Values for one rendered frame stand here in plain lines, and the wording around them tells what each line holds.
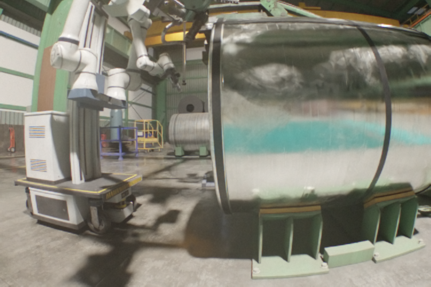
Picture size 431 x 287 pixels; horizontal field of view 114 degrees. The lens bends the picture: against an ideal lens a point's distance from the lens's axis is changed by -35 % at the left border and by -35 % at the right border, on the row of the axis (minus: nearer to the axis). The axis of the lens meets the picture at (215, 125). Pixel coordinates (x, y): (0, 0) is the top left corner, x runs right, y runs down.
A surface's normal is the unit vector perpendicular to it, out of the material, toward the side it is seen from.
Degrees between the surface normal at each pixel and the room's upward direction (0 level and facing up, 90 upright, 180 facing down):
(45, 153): 90
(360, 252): 90
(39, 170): 90
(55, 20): 90
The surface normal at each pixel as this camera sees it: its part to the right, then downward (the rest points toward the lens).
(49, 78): -0.16, -0.04
